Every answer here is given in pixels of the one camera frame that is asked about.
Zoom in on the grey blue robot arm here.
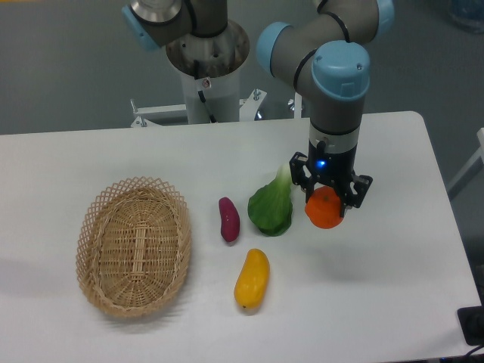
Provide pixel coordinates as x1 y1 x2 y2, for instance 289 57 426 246
122 1 394 213

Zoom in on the purple sweet potato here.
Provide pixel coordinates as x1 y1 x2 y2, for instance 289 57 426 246
219 197 240 244

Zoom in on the orange fruit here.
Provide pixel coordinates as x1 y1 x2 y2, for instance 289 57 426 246
305 186 343 229

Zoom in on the green bok choy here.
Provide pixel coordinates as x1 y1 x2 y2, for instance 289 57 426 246
247 164 293 237

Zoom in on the black cable on pedestal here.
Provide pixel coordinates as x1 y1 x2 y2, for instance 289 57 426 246
193 59 218 124

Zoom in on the black device at table edge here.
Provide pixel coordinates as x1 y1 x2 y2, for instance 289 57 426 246
457 306 483 346

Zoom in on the white frame at right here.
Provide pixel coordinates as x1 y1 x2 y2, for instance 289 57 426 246
446 128 483 200

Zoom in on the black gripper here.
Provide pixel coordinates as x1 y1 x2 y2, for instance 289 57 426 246
289 123 373 218

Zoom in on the yellow mango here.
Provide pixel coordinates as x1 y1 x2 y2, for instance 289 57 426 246
234 249 270 311

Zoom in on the woven wicker basket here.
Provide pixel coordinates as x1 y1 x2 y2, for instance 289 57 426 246
76 177 191 318

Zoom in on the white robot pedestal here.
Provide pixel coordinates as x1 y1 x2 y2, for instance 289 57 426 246
130 20 268 128

